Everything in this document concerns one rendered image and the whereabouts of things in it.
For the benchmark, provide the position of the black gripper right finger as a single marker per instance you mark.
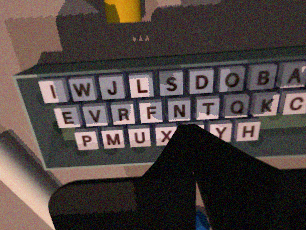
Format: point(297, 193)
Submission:
point(241, 192)

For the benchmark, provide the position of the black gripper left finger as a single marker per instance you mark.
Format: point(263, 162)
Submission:
point(163, 198)

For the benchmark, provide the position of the yellow cylinder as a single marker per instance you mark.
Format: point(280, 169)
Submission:
point(123, 11)

